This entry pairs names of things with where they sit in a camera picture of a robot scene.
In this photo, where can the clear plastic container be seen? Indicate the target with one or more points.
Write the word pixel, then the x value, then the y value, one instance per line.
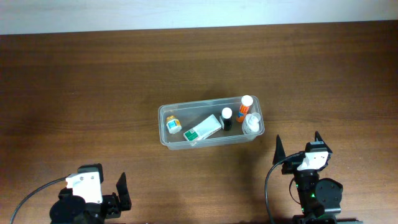
pixel 192 113

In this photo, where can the white Panadol medicine box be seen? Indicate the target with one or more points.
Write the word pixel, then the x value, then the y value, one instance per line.
pixel 203 130

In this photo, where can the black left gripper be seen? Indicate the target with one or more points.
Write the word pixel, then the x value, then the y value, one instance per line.
pixel 109 200

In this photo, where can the orange tube with white cap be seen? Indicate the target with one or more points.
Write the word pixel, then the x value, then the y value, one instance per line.
pixel 246 102

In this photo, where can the small jar with gold lid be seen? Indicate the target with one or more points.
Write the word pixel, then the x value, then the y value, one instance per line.
pixel 173 125

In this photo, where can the dark bottle with white cap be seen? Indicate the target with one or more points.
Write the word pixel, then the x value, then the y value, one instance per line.
pixel 226 119

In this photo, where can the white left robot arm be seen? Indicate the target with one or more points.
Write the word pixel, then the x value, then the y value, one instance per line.
pixel 53 217

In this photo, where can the white spray bottle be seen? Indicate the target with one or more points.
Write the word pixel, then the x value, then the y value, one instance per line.
pixel 251 123

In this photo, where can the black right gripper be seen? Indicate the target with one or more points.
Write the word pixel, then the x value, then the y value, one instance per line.
pixel 292 166

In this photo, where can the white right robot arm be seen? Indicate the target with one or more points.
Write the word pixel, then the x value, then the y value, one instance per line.
pixel 319 198

